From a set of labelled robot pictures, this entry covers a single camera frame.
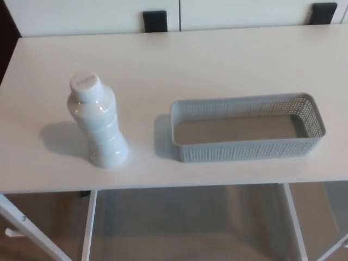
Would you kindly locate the white plastic bottle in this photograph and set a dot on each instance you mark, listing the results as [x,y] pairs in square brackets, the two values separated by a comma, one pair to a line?
[99,127]

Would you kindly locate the white desk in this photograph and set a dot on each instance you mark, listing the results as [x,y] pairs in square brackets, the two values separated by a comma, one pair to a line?
[174,59]

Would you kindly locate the grey mesh under-desk net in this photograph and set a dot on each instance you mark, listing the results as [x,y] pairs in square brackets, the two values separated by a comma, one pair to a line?
[190,225]

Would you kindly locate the white desk leg peg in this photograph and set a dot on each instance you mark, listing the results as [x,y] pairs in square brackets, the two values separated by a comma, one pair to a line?
[11,232]

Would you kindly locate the grey perforated plastic basket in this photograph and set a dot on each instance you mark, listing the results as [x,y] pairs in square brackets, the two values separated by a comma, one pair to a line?
[244,150]

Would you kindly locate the white cabinet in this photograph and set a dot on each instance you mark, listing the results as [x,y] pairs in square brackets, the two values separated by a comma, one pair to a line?
[95,13]

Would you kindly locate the dark brown door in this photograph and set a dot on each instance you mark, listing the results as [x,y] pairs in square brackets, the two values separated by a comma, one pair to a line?
[9,32]

